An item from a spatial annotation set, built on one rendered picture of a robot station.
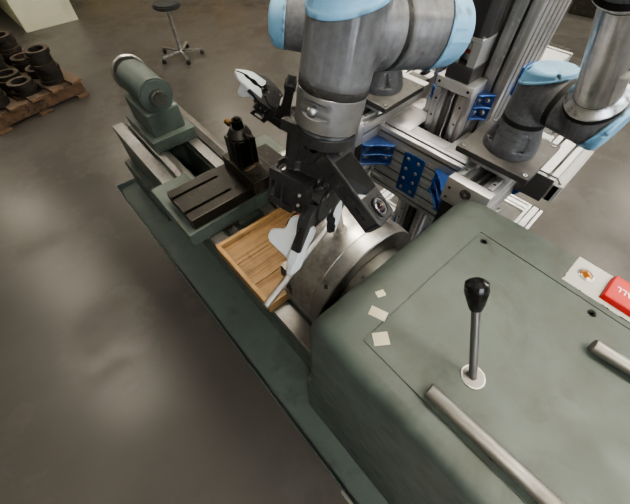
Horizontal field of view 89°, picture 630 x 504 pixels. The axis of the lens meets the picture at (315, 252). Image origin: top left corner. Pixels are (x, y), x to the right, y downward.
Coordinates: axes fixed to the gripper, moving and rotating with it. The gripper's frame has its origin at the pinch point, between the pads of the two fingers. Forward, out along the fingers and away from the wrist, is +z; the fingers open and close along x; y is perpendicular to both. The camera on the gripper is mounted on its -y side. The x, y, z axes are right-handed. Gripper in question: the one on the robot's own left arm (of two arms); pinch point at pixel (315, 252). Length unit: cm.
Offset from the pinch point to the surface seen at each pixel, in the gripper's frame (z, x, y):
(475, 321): -2.0, -1.5, -24.8
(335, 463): 81, 2, -24
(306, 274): 16.7, -8.0, 4.1
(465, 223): 2.6, -29.6, -19.3
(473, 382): 7.4, 0.7, -29.9
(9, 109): 128, -83, 356
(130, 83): 21, -49, 113
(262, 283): 45, -18, 22
